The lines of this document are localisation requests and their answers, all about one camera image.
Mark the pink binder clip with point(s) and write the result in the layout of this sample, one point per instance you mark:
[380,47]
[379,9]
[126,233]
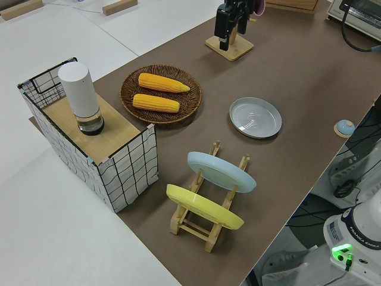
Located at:
[105,161]
[150,127]

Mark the long wooden block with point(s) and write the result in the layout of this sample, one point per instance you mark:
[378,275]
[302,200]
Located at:
[21,9]

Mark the wooden drawer box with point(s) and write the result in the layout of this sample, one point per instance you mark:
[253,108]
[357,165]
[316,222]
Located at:
[291,5]

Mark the long yellow corn cob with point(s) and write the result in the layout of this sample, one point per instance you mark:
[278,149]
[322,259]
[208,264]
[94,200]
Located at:
[162,82]

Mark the short wooden block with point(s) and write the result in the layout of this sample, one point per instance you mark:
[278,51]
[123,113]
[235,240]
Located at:
[119,6]

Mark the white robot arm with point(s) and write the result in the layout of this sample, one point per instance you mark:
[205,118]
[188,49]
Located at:
[357,235]

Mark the yellow plate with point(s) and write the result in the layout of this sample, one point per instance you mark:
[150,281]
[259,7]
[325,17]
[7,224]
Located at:
[202,208]

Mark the white toaster oven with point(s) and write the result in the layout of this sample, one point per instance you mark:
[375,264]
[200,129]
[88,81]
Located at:
[361,15]

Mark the pink cup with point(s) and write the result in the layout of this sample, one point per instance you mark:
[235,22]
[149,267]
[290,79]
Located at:
[258,6]

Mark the white power strip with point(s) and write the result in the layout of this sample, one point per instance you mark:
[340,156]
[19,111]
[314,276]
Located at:
[345,169]

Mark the blue call bell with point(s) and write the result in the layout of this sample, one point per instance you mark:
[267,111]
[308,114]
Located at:
[344,127]

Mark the round wicker tray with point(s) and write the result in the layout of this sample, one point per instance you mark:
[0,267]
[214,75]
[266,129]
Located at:
[160,119]

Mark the light blue plate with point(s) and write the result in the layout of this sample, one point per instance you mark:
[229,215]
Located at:
[221,172]

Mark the wooden board in basket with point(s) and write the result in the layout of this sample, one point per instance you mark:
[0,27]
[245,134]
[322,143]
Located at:
[116,131]

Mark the short yellow corn cob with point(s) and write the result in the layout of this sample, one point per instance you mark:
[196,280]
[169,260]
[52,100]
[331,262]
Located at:
[156,103]

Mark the wooden dish rack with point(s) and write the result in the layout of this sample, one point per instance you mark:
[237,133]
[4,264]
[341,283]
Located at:
[190,228]

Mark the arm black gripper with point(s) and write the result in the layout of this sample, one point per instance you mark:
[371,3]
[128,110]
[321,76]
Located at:
[238,4]

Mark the white cylinder bottle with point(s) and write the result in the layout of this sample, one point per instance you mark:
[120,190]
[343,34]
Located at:
[79,92]

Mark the gray round plate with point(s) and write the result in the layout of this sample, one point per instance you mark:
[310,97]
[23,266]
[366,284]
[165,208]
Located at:
[255,117]

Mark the wooden mug stand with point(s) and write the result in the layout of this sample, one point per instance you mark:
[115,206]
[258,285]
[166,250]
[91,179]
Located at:
[235,49]

